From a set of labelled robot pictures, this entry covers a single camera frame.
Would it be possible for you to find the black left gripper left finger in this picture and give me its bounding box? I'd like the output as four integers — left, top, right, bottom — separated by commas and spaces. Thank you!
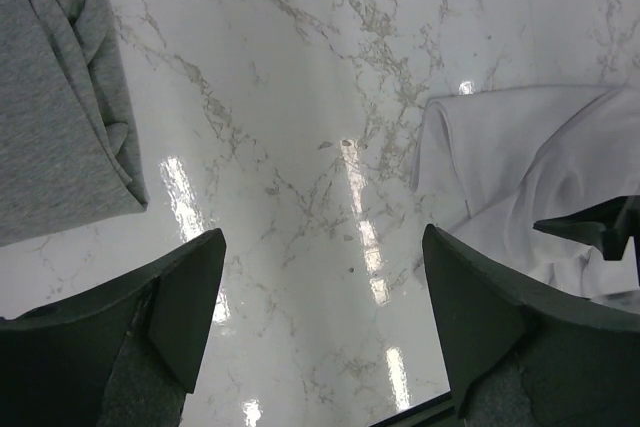
1, 229, 226, 426

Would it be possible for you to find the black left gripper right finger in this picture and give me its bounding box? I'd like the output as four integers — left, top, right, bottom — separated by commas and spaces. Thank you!
422, 225, 639, 426

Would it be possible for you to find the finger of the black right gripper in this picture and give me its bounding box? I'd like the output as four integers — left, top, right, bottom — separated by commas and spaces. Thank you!
533, 195, 639, 261

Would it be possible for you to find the white t-shirt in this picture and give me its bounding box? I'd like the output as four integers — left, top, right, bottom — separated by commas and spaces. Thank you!
412, 86, 639, 298

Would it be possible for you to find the grey folded t-shirt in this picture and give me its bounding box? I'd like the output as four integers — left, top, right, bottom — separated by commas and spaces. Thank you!
1, 0, 148, 245

